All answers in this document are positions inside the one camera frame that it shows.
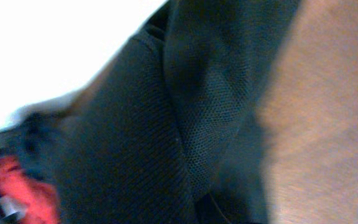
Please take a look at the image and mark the black t-shirt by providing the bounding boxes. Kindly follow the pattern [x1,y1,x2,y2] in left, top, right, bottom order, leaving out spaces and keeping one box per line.
[22,0,300,223]

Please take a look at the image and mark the red shirt in pile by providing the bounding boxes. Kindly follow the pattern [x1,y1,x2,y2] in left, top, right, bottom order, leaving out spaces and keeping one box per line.
[0,156,61,224]

